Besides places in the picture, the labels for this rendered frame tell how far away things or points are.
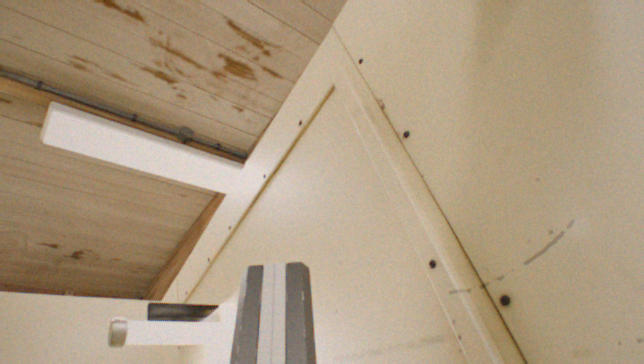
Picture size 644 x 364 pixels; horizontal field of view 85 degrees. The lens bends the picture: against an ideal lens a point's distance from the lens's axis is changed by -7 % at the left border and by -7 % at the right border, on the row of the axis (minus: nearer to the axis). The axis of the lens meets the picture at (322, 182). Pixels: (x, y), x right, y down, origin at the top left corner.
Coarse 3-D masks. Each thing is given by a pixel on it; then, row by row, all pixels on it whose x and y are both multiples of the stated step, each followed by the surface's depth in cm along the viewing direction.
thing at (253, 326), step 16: (256, 272) 10; (272, 272) 10; (240, 288) 9; (256, 288) 9; (272, 288) 9; (240, 304) 9; (256, 304) 9; (272, 304) 9; (240, 320) 8; (256, 320) 8; (272, 320) 8; (240, 336) 8; (256, 336) 8; (240, 352) 7; (256, 352) 7
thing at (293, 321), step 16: (288, 272) 9; (304, 272) 10; (288, 288) 9; (304, 288) 9; (288, 304) 9; (304, 304) 9; (288, 320) 8; (304, 320) 8; (272, 336) 8; (288, 336) 8; (304, 336) 8; (272, 352) 7; (288, 352) 7; (304, 352) 7
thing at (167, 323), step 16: (160, 304) 84; (176, 304) 86; (192, 304) 88; (112, 320) 75; (160, 320) 81; (176, 320) 83; (192, 320) 85; (208, 320) 87; (112, 336) 72; (128, 336) 74; (144, 336) 76; (160, 336) 78; (176, 336) 80; (192, 336) 82; (208, 336) 84; (224, 336) 86
